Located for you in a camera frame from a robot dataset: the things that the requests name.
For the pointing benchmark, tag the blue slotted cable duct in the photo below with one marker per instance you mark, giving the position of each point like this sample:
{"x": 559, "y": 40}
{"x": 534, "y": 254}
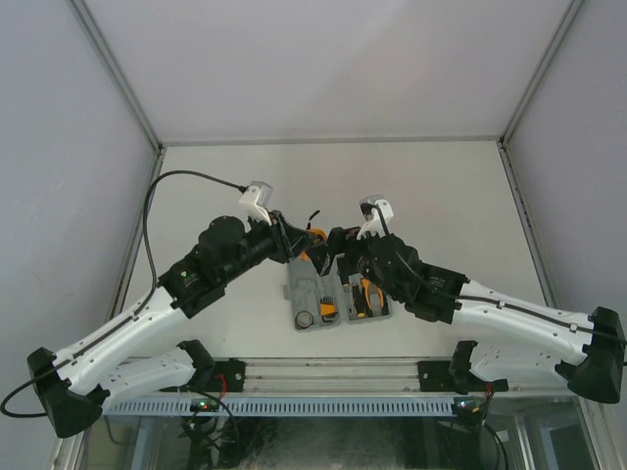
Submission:
{"x": 182, "y": 406}

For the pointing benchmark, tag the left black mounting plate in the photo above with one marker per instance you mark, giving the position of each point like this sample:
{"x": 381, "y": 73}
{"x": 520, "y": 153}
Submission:
{"x": 224, "y": 376}

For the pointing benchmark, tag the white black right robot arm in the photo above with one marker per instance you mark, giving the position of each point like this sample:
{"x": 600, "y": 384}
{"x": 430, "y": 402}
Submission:
{"x": 507, "y": 338}

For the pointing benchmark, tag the grey plastic tool case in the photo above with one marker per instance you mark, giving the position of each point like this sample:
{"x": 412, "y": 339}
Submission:
{"x": 305, "y": 288}

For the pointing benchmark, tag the black mounting plate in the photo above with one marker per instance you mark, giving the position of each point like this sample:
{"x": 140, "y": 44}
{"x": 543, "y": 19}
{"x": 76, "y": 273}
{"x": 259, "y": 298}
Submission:
{"x": 224, "y": 376}
{"x": 440, "y": 376}

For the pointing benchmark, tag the orange black handled pliers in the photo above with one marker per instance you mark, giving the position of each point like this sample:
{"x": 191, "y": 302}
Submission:
{"x": 373, "y": 298}

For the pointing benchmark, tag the orange tape measure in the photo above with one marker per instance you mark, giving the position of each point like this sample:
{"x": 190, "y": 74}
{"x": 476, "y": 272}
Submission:
{"x": 315, "y": 239}

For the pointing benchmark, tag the hex key set orange holder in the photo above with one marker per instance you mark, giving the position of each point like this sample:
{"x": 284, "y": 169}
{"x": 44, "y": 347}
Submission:
{"x": 328, "y": 311}

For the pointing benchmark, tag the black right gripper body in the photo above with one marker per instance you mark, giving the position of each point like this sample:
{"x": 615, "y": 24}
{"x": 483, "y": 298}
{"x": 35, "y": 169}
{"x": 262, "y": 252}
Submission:
{"x": 358, "y": 246}

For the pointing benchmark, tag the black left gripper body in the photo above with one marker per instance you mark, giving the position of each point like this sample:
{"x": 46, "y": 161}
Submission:
{"x": 264, "y": 242}

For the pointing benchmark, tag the flathead screwdriver black yellow handle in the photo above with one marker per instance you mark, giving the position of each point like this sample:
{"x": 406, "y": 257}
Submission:
{"x": 359, "y": 306}

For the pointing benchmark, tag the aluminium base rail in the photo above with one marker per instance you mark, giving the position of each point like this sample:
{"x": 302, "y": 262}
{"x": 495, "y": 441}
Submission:
{"x": 317, "y": 377}

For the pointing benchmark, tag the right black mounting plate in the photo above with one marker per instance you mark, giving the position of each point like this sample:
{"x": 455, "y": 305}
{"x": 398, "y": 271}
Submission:
{"x": 440, "y": 376}

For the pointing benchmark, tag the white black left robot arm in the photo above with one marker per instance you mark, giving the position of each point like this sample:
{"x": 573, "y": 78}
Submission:
{"x": 75, "y": 385}

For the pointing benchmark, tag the black electrical tape roll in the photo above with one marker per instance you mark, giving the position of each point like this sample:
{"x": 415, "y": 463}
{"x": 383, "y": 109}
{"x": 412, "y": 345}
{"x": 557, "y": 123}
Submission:
{"x": 304, "y": 320}

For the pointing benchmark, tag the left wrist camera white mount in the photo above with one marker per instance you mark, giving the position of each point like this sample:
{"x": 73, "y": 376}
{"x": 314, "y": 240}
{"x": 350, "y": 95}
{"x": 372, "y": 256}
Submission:
{"x": 254, "y": 201}

